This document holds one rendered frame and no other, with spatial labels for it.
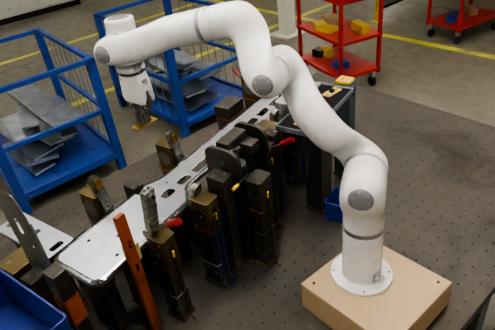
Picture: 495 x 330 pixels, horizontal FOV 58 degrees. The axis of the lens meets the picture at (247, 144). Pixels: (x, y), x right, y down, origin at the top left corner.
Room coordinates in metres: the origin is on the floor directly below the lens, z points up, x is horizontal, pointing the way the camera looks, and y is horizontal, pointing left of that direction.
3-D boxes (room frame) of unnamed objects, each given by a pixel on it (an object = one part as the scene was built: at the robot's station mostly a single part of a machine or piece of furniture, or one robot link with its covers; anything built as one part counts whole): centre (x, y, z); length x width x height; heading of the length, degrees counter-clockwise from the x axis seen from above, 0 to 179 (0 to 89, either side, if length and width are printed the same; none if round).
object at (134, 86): (1.26, 0.32, 1.40); 0.10 x 0.07 x 0.11; 51
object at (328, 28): (4.08, -1.00, 0.49); 0.81 x 0.46 x 0.98; 21
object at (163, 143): (1.51, 0.32, 0.87); 0.12 x 0.07 x 0.35; 53
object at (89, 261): (1.47, 0.13, 1.00); 1.38 x 0.22 x 0.02; 143
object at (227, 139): (1.24, 0.03, 0.94); 0.18 x 0.13 x 0.49; 143
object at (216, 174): (1.14, 0.10, 0.91); 0.07 x 0.05 x 0.42; 53
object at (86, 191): (1.25, 0.56, 0.87); 0.12 x 0.07 x 0.35; 53
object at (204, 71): (3.93, 0.57, 0.47); 1.20 x 0.80 x 0.95; 38
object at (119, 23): (1.26, 0.32, 1.55); 0.09 x 0.08 x 0.13; 159
